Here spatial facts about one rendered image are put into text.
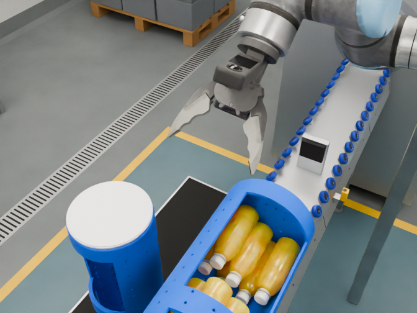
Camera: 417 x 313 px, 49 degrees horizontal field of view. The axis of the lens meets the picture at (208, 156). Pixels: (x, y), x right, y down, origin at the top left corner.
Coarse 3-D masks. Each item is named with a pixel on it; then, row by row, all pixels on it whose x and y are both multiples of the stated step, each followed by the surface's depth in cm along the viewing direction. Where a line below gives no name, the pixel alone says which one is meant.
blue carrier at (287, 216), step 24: (240, 192) 132; (264, 192) 129; (288, 192) 130; (216, 216) 129; (264, 216) 142; (288, 216) 137; (192, 264) 115; (168, 288) 111; (192, 288) 108; (144, 312) 110; (192, 312) 103; (216, 312) 104; (264, 312) 127
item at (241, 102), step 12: (240, 48) 78; (252, 48) 75; (264, 48) 73; (264, 60) 79; (276, 60) 75; (216, 84) 74; (252, 84) 73; (216, 96) 74; (228, 96) 74; (240, 96) 74; (252, 96) 73; (228, 108) 79; (240, 108) 73; (252, 108) 73
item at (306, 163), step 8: (304, 136) 169; (312, 136) 169; (304, 144) 169; (312, 144) 167; (320, 144) 167; (328, 144) 166; (304, 152) 172; (312, 152) 170; (320, 152) 168; (304, 160) 176; (312, 160) 174; (320, 160) 170; (304, 168) 179; (312, 168) 177; (320, 168) 175
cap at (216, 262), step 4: (212, 256) 127; (216, 256) 126; (212, 260) 125; (216, 260) 125; (220, 260) 125; (212, 264) 126; (216, 264) 125; (220, 264) 125; (216, 268) 127; (220, 268) 126
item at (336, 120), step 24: (360, 72) 227; (336, 96) 213; (360, 96) 213; (384, 96) 222; (312, 120) 200; (336, 120) 200; (336, 144) 189; (360, 144) 196; (288, 168) 179; (312, 192) 170; (336, 192) 176; (312, 240) 159; (288, 288) 145
